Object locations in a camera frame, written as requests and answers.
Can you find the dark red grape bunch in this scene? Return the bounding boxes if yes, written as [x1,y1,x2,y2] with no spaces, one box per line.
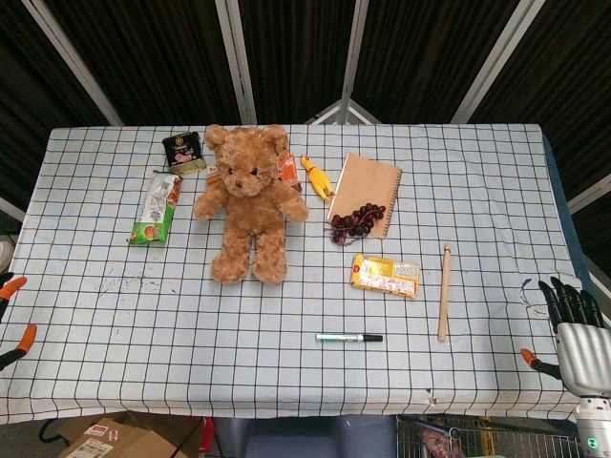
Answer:
[325,202,388,247]

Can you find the cardboard box with labels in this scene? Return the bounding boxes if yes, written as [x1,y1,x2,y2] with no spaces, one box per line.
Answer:
[56,412,201,458]

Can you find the orange snack packet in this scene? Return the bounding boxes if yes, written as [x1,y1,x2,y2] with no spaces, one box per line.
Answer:
[275,148,303,195]

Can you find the brown teddy bear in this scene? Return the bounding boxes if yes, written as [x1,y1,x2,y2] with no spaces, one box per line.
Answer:
[192,123,310,286]

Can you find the grey-blue chair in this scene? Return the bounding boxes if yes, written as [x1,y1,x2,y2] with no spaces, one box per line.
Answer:
[212,415,400,458]

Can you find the white metal frame post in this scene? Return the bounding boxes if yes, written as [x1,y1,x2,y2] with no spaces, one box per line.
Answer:
[305,0,383,126]
[214,0,258,125]
[451,0,549,125]
[33,0,124,127]

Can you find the green snack bag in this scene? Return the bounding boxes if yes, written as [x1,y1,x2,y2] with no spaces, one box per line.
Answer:
[131,171,184,248]

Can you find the green white marker pen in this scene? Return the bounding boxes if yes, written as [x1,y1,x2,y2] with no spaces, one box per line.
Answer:
[315,332,384,344]

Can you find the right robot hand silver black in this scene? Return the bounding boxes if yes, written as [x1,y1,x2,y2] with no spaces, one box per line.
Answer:
[519,276,611,398]

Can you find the wooden stick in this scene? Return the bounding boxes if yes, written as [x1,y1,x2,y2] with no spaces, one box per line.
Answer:
[437,242,453,343]

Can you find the metal wire basket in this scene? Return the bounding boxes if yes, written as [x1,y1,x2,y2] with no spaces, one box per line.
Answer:
[395,413,598,458]

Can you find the white checkered tablecloth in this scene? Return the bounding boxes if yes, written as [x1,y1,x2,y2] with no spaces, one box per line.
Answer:
[0,123,598,426]

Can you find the brown spiral notebook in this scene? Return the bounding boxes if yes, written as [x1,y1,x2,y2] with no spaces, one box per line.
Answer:
[327,153,404,239]

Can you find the yellow biscuit package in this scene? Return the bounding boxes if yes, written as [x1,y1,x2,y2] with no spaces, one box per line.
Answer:
[350,253,423,301]

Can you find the black luncheon meat tin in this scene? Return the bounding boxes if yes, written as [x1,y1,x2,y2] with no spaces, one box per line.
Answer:
[161,132,207,176]

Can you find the yellow rubber chicken toy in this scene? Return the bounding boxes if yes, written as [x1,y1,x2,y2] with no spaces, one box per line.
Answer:
[300,155,334,203]

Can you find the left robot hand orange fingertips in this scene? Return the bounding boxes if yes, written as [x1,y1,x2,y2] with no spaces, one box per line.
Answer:
[0,271,38,372]

